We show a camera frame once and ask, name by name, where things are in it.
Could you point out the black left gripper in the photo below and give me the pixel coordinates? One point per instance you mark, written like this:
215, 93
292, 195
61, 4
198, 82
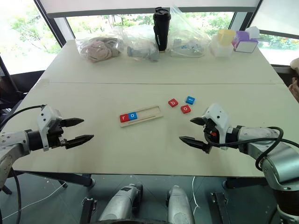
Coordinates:
54, 136

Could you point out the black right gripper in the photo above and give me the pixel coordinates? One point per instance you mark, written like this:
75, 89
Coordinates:
209, 129

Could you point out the red letter tile o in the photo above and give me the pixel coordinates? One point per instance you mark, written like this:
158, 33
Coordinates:
186, 109

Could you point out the red letter tile b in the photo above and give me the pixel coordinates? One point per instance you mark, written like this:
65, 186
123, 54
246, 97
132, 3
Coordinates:
173, 103

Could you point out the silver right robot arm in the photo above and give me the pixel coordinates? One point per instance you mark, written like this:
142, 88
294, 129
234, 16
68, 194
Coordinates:
275, 158

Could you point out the bystander's bare forearm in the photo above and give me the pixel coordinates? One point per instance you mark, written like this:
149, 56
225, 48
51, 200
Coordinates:
294, 64

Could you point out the wooden letter tray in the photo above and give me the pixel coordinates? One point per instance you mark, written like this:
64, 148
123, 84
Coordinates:
149, 113

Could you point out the red letter tile r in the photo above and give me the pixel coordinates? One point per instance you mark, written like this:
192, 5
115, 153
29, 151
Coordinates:
124, 118

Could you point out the blue letter tile o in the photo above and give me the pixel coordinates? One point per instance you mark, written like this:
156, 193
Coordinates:
133, 116

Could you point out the silver right robot leg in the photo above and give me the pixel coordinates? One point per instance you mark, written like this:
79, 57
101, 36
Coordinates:
178, 205

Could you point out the silver robot leg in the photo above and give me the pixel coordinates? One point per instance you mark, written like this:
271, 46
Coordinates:
178, 205
121, 203

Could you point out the silver left robot leg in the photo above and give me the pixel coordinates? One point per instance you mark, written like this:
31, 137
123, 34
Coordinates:
121, 203

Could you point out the black table leg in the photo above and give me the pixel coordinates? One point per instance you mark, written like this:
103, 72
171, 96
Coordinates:
70, 178
245, 182

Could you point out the black office chair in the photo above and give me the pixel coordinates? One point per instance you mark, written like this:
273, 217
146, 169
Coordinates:
11, 88

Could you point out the plastic bag with pink plush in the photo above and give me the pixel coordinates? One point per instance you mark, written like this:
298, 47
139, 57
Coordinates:
99, 49

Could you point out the yellow and white box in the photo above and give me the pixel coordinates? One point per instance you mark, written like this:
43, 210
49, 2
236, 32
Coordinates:
222, 44

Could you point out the plastic bag with white parts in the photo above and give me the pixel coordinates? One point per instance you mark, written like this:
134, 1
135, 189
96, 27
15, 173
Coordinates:
189, 39

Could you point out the purple tissue box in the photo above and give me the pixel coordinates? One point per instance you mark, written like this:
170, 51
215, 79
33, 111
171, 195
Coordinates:
245, 43

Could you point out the plastic bag with grey toy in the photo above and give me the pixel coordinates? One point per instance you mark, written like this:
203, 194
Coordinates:
140, 44

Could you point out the bystander's bare leg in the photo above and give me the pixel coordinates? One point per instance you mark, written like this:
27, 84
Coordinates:
294, 92

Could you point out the black travel tumbler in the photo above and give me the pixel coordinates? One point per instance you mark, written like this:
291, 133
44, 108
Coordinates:
161, 30

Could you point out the white roller blind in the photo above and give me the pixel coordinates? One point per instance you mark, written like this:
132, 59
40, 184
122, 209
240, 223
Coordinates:
116, 5

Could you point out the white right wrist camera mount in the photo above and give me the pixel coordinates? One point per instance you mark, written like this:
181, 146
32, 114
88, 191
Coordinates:
219, 115

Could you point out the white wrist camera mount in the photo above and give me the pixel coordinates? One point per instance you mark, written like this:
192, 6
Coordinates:
47, 114
219, 115

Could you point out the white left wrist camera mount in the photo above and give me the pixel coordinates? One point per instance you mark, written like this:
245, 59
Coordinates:
47, 114

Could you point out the black metal bracket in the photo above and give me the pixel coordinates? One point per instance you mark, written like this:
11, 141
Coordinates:
88, 210
219, 207

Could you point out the black window frame post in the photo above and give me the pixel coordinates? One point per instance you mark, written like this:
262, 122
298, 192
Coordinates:
245, 14
56, 25

